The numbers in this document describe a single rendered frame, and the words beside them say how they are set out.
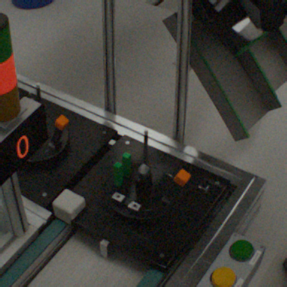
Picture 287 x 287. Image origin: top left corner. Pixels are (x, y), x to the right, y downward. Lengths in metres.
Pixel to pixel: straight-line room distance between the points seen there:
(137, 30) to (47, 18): 0.29
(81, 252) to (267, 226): 0.39
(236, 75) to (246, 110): 0.08
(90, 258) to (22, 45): 0.81
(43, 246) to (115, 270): 0.14
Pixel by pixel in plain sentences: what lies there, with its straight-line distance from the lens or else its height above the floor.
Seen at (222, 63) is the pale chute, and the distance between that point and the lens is 1.22.
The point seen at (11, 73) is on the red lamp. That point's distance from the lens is 0.80.
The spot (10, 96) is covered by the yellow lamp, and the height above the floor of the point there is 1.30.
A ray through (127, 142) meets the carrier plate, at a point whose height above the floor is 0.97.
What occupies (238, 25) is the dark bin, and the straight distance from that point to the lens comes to 1.13.
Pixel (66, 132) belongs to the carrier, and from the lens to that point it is 1.21.
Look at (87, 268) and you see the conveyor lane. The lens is 1.08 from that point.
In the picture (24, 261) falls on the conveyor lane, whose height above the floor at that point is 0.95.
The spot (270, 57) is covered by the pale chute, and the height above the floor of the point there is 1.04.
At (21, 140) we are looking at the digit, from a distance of 0.87.
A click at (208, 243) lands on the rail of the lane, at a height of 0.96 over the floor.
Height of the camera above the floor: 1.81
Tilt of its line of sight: 44 degrees down
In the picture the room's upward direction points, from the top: 1 degrees clockwise
